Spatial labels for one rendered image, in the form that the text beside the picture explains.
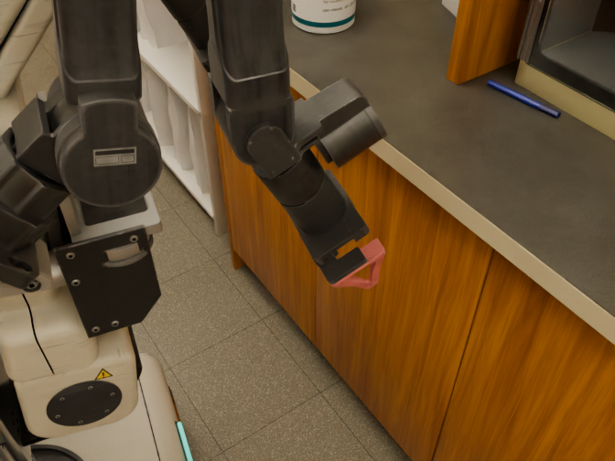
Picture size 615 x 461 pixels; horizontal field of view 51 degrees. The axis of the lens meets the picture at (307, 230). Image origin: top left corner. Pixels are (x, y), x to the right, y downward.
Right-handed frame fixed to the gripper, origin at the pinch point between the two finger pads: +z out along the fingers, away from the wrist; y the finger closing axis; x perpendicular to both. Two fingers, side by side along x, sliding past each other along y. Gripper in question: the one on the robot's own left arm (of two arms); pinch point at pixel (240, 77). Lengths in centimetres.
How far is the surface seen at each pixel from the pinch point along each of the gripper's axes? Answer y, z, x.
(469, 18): -7.9, 10.9, -36.3
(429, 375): -33, 59, 3
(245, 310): 32, 91, 41
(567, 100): -22, 25, -43
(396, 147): -20.2, 13.5, -14.2
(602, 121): -29, 26, -44
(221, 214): 66, 84, 34
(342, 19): 17.6, 14.7, -22.4
